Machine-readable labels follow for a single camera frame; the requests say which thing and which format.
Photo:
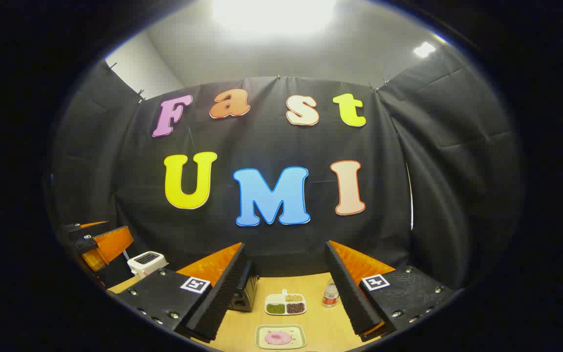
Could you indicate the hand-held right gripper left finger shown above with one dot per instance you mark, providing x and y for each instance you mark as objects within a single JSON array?
[{"x": 223, "y": 298}]

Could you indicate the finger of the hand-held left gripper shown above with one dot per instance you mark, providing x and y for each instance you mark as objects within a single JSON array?
[
  {"x": 78, "y": 226},
  {"x": 113, "y": 244}
]

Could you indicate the pink donut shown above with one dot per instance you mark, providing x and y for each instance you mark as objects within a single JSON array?
[{"x": 278, "y": 338}]

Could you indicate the small ceiling light panel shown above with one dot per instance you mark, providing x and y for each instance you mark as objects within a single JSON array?
[{"x": 424, "y": 49}]

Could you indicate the white toaster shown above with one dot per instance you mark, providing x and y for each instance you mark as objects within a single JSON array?
[{"x": 147, "y": 261}]

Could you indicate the clear plastic water bottle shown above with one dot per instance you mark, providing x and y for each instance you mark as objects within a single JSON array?
[{"x": 330, "y": 295}]

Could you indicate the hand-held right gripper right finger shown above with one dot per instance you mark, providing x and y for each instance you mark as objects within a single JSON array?
[{"x": 347, "y": 293}]

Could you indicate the black electric oven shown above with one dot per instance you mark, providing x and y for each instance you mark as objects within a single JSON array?
[{"x": 245, "y": 293}]

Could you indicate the large ceiling light panel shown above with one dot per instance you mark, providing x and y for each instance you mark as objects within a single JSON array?
[{"x": 274, "y": 14}]

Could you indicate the white square plate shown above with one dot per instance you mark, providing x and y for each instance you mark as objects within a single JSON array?
[{"x": 267, "y": 337}]

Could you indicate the white divided dish with beans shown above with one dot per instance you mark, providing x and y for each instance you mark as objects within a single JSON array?
[{"x": 285, "y": 304}]

